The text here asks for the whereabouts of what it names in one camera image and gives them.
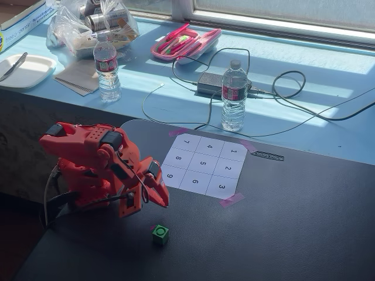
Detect clear plastic water bottle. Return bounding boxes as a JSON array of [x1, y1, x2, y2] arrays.
[[221, 60, 249, 132], [93, 32, 122, 102]]

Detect white foam plate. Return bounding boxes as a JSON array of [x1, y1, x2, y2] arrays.
[[0, 53, 57, 90]]

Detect pink pen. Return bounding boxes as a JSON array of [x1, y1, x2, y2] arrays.
[[166, 23, 190, 41]]

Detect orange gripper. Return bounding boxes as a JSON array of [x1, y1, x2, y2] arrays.
[[137, 156, 171, 208]]

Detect black power adapter brick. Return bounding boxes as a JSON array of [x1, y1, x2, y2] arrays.
[[197, 72, 253, 97]]

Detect pink pencil case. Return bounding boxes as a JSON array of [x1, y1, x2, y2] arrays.
[[151, 28, 223, 66]]

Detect white numbered grid paper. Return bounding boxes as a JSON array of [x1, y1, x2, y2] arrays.
[[161, 133, 248, 199]]

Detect silver can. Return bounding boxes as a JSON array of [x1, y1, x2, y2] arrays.
[[79, 0, 104, 16], [84, 10, 129, 32]]

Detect green cube with ring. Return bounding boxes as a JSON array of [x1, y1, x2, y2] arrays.
[[151, 224, 171, 246]]

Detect thin black camera cable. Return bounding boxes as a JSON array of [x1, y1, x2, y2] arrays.
[[79, 163, 151, 207]]

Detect white window frame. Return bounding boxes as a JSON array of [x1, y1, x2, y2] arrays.
[[171, 0, 375, 49]]

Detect black looped power cable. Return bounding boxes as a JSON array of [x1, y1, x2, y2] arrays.
[[247, 71, 375, 121]]

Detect long black cable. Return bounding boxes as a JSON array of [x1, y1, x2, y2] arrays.
[[193, 86, 375, 138]]

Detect grey plastic knife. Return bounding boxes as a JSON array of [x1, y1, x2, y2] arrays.
[[0, 52, 29, 82]]

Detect white blue cardboard box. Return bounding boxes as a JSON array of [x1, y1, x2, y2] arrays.
[[0, 0, 58, 53]]

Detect clear plastic bag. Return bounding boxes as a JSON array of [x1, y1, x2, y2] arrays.
[[46, 0, 141, 61]]

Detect spiral notebook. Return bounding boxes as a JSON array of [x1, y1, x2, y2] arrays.
[[53, 60, 100, 97]]

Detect thin black adapter cable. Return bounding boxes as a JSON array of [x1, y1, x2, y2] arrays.
[[171, 47, 251, 88]]

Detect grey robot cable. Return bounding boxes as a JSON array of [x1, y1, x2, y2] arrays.
[[43, 163, 61, 227]]

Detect orange wrist camera housing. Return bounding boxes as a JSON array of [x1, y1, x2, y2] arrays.
[[118, 191, 144, 219]]

